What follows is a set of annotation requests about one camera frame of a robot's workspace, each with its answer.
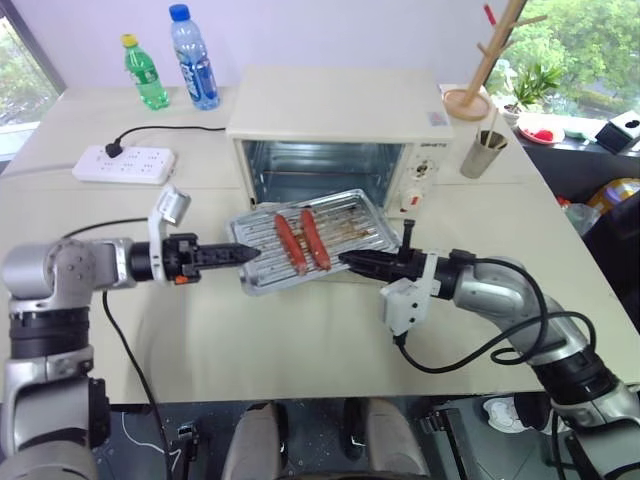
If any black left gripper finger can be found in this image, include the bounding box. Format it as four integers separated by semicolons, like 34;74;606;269
198;241;263;258
198;254;257;270

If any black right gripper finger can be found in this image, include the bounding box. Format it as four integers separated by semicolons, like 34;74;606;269
348;263;401;283
337;249;401;268

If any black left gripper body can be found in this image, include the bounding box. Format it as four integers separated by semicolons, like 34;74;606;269
160;232;202;287

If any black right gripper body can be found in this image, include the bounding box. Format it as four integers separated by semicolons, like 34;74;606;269
395;218;435;284

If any ribbed silver baking tray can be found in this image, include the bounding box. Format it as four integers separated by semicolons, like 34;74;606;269
226;187;403;299

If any red sausage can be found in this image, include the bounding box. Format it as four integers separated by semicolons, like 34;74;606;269
298;208;332;272
273;213;310;276

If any cream toaster oven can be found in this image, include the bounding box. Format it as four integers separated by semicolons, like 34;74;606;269
225;64;457;222

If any white power strip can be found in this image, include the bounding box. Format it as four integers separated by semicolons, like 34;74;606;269
70;144;178;187

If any metal cup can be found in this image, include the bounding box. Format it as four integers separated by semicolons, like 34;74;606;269
459;128;510;180

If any wooden stick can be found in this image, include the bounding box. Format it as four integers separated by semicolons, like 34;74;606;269
485;108;500;149

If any wooden mug tree stand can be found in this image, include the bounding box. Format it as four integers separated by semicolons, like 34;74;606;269
441;0;549;122

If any grey rounded robot leg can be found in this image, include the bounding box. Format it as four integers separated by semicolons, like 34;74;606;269
339;397;432;480
221;400;290;480

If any clear plastic bag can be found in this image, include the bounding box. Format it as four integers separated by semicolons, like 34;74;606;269
555;195;604;237

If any white object on floor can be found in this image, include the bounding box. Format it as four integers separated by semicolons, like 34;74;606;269
481;396;527;432

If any red dish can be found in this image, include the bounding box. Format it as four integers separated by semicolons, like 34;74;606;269
516;116;565;147

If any green plastic bottle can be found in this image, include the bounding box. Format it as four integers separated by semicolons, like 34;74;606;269
120;33;172;112

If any blue plastic water bottle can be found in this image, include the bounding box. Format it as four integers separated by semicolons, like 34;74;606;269
167;3;222;112

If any black chair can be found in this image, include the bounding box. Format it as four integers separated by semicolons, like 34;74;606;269
582;192;640;326

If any green potted plant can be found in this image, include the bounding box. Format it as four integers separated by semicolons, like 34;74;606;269
502;62;566;127

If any yellow bag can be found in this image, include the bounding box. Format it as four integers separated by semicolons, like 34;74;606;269
586;176;640;217

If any black box with white top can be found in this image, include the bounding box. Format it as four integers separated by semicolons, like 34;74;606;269
594;111;640;157

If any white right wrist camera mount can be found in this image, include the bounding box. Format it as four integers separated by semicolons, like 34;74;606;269
378;252;440;337

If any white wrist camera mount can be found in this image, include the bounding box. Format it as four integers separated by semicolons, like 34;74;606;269
378;252;440;337
147;183;193;282

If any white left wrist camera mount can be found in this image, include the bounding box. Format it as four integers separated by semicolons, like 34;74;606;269
147;183;193;282

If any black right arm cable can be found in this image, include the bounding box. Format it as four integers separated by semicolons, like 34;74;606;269
391;248;599;375

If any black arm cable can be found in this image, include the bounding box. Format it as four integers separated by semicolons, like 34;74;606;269
61;216;176;480
391;248;599;375

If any black plug with cable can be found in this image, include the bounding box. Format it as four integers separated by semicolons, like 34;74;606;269
103;124;228;161

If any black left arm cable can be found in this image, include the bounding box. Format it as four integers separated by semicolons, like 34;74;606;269
61;216;176;480

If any black metal stand frame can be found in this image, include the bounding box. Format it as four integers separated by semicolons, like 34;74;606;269
418;404;484;480

